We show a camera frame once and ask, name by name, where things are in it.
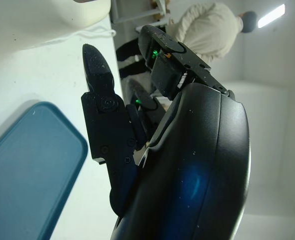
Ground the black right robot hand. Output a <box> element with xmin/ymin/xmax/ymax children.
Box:
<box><xmin>81</xmin><ymin>24</ymin><xmax>252</xmax><ymax>240</ymax></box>

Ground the ceiling light panel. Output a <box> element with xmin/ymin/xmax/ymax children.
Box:
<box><xmin>258</xmin><ymin>3</ymin><xmax>286</xmax><ymax>29</ymax></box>

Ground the blue plastic tray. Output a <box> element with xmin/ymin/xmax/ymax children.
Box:
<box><xmin>0</xmin><ymin>101</ymin><xmax>89</xmax><ymax>240</ymax></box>

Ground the person in black trousers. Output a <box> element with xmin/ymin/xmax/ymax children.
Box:
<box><xmin>116</xmin><ymin>1</ymin><xmax>259</xmax><ymax>98</ymax></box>

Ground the white toaster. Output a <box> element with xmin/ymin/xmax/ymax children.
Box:
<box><xmin>73</xmin><ymin>0</ymin><xmax>112</xmax><ymax>28</ymax></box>

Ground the white desk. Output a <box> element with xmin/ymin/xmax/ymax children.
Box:
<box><xmin>111</xmin><ymin>0</ymin><xmax>174</xmax><ymax>33</ymax></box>

